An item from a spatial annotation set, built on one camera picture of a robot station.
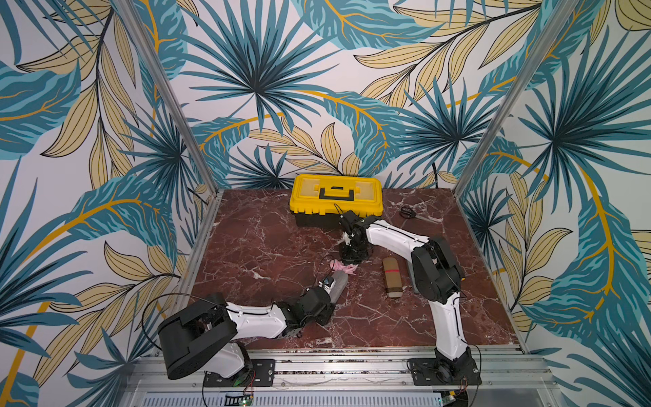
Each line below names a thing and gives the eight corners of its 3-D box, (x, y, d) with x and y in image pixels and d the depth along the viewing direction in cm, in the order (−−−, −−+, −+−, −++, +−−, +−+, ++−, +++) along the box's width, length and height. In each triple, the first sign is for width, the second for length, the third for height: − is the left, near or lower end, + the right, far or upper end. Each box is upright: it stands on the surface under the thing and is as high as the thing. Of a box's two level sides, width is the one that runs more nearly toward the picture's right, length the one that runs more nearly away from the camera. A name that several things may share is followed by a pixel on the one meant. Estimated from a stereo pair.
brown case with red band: (387, 299, 90) (390, 293, 86) (381, 264, 99) (384, 257, 94) (399, 299, 90) (403, 293, 86) (393, 264, 99) (396, 257, 95)
